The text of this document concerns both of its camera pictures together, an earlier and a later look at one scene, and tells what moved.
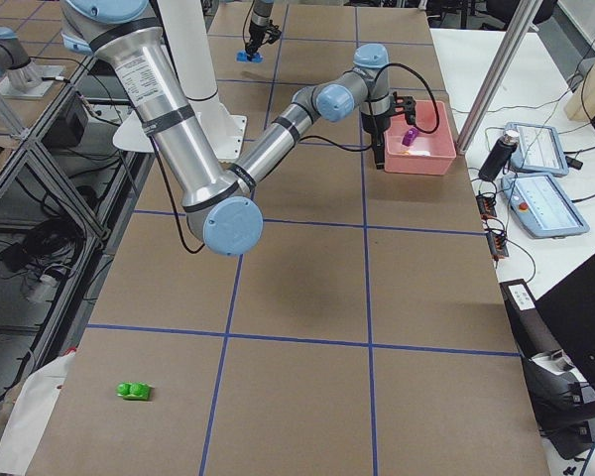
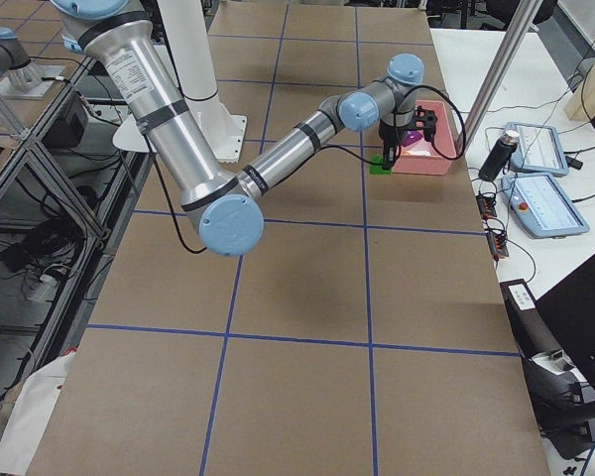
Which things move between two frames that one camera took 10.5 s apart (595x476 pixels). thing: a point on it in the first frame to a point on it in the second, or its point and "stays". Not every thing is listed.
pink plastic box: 426,147 stays
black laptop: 579,312 stays
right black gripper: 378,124 to 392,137
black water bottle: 499,156 stays
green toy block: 134,391 to 378,170
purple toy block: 410,137 stays
